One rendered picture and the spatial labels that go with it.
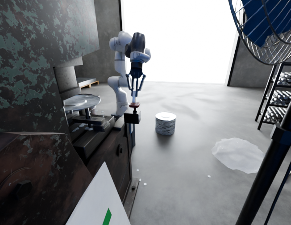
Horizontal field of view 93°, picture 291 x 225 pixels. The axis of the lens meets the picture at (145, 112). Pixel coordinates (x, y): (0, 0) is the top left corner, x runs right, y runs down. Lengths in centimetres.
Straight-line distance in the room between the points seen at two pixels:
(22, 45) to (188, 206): 126
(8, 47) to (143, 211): 113
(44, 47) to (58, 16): 12
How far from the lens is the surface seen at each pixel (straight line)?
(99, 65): 586
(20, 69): 44
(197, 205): 130
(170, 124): 188
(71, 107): 82
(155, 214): 121
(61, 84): 71
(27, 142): 37
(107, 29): 568
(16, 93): 44
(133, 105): 82
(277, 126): 55
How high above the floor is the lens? 104
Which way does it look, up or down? 23 degrees down
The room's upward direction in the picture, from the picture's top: straight up
